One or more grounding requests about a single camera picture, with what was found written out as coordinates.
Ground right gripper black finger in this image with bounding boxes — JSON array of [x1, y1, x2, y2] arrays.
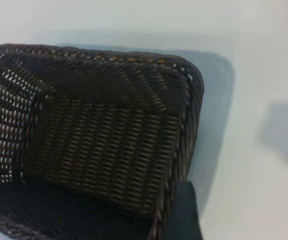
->
[[162, 181, 204, 240]]

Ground dark brown woven basket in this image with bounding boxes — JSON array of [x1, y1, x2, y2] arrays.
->
[[0, 42, 206, 240]]

